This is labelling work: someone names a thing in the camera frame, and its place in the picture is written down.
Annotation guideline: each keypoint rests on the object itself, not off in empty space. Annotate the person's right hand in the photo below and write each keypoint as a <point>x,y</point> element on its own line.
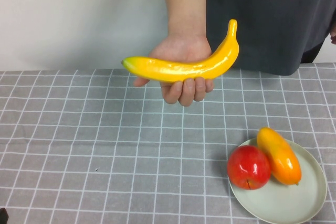
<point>181,49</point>

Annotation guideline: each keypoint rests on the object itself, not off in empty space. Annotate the dark grey shirt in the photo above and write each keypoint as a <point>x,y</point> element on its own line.
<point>262,14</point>

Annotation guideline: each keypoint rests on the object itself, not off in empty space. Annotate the grey white checked tablecloth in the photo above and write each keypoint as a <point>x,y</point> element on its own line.
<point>92,134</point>

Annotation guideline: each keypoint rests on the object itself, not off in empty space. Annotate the pale green round plate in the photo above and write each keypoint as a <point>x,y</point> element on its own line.
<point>281,203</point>

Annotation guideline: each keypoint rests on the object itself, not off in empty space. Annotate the person's left hand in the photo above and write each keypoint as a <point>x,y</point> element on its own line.
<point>333,33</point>

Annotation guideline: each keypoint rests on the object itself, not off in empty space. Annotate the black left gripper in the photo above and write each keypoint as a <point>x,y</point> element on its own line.
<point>3,217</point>

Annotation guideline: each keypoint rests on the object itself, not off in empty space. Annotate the red plastic apple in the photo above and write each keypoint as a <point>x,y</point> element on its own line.
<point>248,167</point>

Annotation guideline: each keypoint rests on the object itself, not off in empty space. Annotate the orange yellow plastic mango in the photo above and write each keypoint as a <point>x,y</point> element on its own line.
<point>279,155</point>

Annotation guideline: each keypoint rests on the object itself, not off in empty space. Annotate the yellow plastic banana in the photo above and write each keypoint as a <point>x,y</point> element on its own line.
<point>183,69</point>

